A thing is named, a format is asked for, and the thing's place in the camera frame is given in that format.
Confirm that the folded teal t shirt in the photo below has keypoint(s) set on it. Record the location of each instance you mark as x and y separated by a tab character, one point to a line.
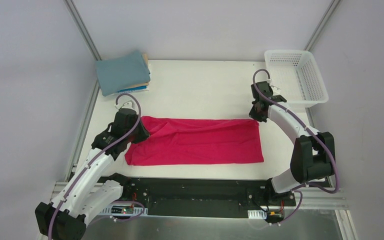
121	73

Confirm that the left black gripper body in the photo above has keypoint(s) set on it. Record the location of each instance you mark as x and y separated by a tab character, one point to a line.
139	131

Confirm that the folded beige t shirt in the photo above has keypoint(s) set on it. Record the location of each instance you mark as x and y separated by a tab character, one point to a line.
145	58

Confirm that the aluminium frame rail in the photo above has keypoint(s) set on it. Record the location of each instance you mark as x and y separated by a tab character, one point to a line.
313	198

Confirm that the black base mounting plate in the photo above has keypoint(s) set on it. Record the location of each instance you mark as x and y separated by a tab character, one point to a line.
206	198

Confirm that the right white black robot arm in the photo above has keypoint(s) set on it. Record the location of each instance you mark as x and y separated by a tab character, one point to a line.
313	151

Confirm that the white plastic basket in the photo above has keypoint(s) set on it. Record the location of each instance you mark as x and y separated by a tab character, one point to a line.
296	75

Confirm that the white cable duct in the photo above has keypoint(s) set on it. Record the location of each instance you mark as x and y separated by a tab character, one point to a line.
257	214
123	211

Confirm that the left white cable duct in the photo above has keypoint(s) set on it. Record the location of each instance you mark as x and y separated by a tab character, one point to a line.
123	211

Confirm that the right aluminium corner post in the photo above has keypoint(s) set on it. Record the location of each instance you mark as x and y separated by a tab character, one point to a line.
319	29

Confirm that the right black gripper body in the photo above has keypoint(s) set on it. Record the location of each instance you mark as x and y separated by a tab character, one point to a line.
258	112

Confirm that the right white cable duct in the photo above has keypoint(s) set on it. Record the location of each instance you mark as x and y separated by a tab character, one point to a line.
257	214

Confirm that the left aluminium corner post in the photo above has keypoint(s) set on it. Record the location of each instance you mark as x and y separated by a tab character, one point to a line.
76	16

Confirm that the red t shirt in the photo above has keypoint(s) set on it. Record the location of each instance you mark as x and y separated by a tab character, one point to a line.
197	142

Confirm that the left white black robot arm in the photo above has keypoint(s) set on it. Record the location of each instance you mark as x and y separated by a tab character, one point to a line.
67	215

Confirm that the folded blue white t shirt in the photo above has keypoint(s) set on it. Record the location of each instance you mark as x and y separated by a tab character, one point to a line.
132	90

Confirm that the aluminium corner post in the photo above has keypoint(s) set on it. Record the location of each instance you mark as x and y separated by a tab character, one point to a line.
319	29
76	16

